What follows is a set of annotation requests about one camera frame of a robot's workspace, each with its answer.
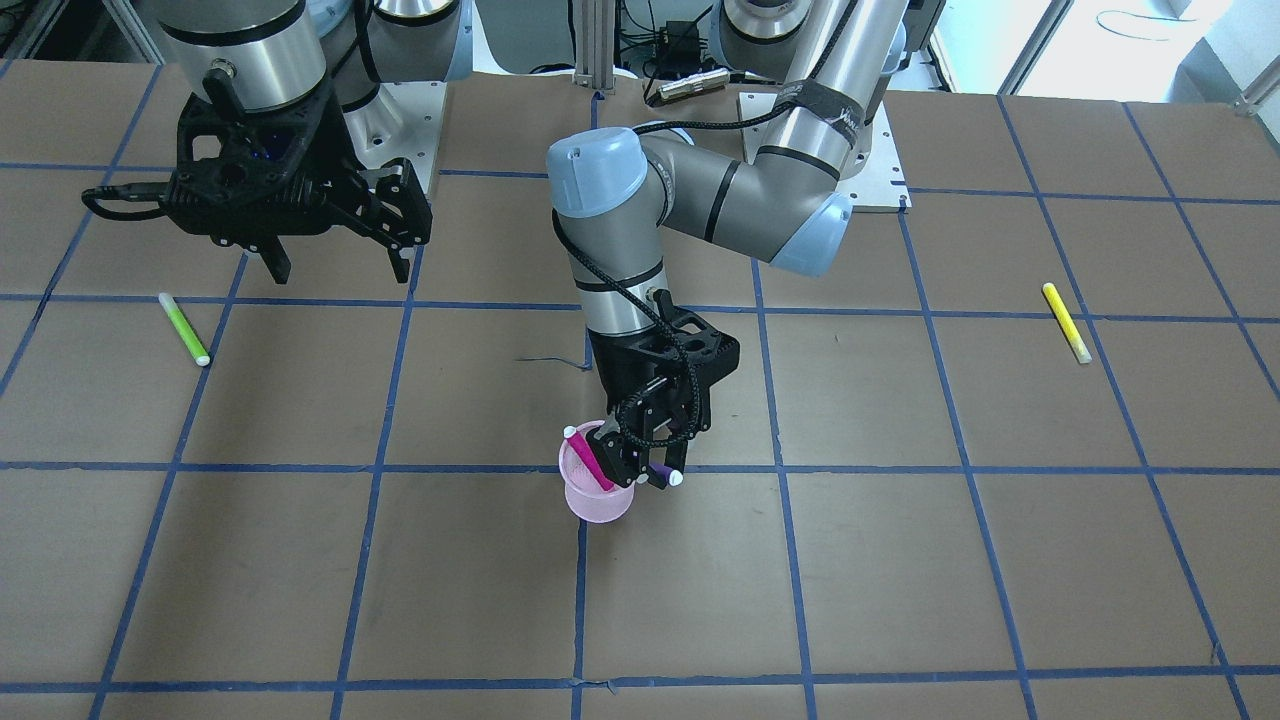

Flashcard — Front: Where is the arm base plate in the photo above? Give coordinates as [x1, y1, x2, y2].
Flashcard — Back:
[737, 92, 913, 213]
[344, 81, 448, 199]

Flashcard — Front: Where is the aluminium frame post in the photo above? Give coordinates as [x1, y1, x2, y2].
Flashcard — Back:
[570, 0, 617, 95]

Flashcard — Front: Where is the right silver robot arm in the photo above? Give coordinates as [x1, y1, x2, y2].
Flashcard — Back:
[82, 1, 475, 284]

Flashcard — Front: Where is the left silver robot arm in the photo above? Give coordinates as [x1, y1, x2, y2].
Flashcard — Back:
[547, 1, 908, 492]

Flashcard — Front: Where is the pink pen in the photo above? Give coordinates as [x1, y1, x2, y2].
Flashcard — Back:
[563, 427, 614, 492]

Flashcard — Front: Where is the yellow pen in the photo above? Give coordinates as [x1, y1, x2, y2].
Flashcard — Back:
[1041, 282, 1093, 365]

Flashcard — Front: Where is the pink mesh cup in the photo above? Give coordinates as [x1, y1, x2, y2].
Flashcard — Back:
[558, 420, 635, 523]

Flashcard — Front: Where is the green pen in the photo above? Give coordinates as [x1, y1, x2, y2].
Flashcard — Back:
[157, 292, 211, 366]

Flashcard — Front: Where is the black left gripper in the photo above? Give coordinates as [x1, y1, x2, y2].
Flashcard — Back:
[588, 300, 741, 489]

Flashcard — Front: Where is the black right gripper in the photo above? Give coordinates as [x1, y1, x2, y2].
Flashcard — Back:
[160, 95, 433, 284]

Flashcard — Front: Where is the purple pen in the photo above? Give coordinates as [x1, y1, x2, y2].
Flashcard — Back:
[649, 462, 684, 489]

